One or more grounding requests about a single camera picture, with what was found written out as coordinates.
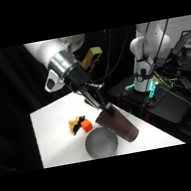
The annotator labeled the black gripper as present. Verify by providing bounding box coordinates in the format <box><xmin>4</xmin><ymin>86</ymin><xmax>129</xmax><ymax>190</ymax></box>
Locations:
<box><xmin>61</xmin><ymin>58</ymin><xmax>116</xmax><ymax>124</ymax></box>

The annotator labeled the brown cup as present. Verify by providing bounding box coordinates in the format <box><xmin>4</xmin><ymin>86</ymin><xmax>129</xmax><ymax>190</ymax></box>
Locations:
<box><xmin>91</xmin><ymin>98</ymin><xmax>141</xmax><ymax>149</ymax></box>

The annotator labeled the grey bowl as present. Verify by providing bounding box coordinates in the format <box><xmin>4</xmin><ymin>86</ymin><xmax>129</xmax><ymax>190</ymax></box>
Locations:
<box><xmin>81</xmin><ymin>124</ymin><xmax>121</xmax><ymax>161</ymax></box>

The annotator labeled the orange block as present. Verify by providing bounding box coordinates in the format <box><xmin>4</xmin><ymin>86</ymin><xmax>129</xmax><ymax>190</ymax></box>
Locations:
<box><xmin>80</xmin><ymin>117</ymin><xmax>96</xmax><ymax>134</ymax></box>

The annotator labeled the yellow and black toy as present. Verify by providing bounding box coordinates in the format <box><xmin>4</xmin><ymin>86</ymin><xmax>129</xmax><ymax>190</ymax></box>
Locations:
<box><xmin>66</xmin><ymin>113</ymin><xmax>90</xmax><ymax>137</ymax></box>

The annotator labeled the green light strip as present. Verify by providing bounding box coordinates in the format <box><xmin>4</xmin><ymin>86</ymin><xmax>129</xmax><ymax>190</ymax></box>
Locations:
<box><xmin>146</xmin><ymin>80</ymin><xmax>157</xmax><ymax>100</ymax></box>

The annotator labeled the black robot stand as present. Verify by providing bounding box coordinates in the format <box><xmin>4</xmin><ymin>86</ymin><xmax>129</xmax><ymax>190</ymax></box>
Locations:
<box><xmin>104</xmin><ymin>64</ymin><xmax>191</xmax><ymax>136</ymax></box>

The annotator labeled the black monitor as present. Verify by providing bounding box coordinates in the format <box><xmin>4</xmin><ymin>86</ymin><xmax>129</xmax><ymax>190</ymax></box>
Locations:
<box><xmin>168</xmin><ymin>29</ymin><xmax>191</xmax><ymax>61</ymax></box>

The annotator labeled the yellowish wrist camera box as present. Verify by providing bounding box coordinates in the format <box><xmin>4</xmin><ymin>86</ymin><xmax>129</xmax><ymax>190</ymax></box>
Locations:
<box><xmin>77</xmin><ymin>45</ymin><xmax>107</xmax><ymax>72</ymax></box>

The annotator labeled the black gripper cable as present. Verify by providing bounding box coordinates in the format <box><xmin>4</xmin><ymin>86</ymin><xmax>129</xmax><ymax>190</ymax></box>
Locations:
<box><xmin>82</xmin><ymin>25</ymin><xmax>143</xmax><ymax>86</ymax></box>

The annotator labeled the yellow cable bundle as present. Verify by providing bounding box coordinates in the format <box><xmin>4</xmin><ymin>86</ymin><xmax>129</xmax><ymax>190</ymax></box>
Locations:
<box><xmin>153</xmin><ymin>69</ymin><xmax>175</xmax><ymax>92</ymax></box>

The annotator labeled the black base cable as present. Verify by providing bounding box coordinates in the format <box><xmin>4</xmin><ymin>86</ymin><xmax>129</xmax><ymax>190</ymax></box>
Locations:
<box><xmin>138</xmin><ymin>18</ymin><xmax>180</xmax><ymax>72</ymax></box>

